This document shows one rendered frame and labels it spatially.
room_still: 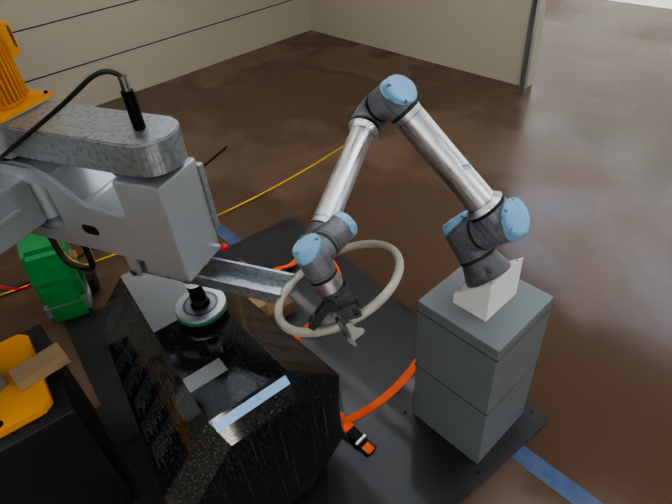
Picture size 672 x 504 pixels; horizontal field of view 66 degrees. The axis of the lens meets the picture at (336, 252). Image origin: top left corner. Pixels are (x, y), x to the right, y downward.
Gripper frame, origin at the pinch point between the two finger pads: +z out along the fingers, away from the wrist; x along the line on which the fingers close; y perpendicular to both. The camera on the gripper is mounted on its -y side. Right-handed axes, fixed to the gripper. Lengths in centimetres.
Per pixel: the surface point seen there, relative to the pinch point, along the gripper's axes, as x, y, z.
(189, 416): 13, -70, 14
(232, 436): 5, -57, 23
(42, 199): 72, -97, -69
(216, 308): 55, -56, 0
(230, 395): 16, -54, 14
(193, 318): 51, -65, -3
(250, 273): 47, -32, -12
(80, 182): 62, -74, -70
